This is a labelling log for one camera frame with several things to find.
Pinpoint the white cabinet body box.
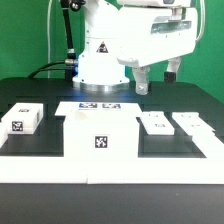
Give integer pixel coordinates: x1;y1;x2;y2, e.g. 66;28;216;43
63;111;139;160

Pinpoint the white door panel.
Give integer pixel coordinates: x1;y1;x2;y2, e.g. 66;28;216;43
172;112;214;136
140;111;174;135

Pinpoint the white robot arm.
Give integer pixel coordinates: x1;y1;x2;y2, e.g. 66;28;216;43
73;0;198;95

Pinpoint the white thin cable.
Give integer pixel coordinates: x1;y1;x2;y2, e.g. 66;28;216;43
46;0;54;80

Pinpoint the white U-shaped fence frame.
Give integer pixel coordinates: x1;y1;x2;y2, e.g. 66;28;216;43
0;121;224;184

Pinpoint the white cabinet top block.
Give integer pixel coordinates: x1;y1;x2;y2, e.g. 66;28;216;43
1;103;43;134

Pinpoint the white marker base plate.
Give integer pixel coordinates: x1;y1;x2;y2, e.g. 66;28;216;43
55;101;142;117

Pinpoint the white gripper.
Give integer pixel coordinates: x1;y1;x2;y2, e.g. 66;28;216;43
116;7;197;95

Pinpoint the black cable bundle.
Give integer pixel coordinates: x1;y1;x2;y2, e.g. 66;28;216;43
27;0;87;80

